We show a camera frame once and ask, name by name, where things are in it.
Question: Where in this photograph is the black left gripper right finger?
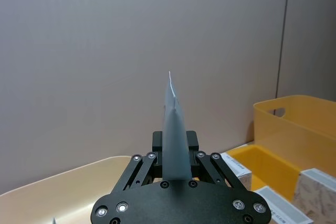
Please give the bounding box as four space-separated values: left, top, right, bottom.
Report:
185 130 249 191

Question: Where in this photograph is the grey plastic pouch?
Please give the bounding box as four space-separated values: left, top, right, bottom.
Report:
161 71 192 182

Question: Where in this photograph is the large yellow plastic bin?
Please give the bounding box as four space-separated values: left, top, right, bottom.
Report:
253 95 336 174

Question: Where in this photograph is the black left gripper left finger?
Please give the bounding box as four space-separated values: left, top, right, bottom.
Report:
112 130 165 193

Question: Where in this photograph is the beige plastic bin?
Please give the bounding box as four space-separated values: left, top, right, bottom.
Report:
0 155 133 224

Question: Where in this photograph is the white patterned carton box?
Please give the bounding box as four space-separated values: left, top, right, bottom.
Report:
254 185 314 224
290 167 336 224
219 152 253 191

